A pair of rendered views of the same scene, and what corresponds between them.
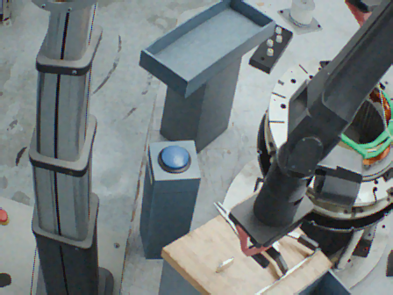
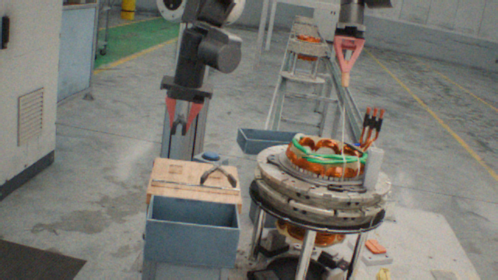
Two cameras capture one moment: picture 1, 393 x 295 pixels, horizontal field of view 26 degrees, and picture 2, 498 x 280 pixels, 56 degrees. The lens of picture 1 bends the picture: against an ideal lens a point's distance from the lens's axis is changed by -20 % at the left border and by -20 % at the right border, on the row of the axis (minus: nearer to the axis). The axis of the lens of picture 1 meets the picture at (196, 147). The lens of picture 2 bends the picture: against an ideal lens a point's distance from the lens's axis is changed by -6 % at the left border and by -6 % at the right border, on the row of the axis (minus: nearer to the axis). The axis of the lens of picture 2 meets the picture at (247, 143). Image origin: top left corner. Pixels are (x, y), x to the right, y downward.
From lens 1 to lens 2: 1.15 m
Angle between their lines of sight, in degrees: 47
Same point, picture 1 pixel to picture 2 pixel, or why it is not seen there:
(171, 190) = not seen: hidden behind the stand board
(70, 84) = (180, 103)
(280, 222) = (180, 80)
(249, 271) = (185, 180)
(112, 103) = not seen: outside the picture
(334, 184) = (208, 41)
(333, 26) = (408, 225)
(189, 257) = (163, 163)
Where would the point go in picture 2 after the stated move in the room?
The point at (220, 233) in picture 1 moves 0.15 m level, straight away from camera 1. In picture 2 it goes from (192, 166) to (241, 158)
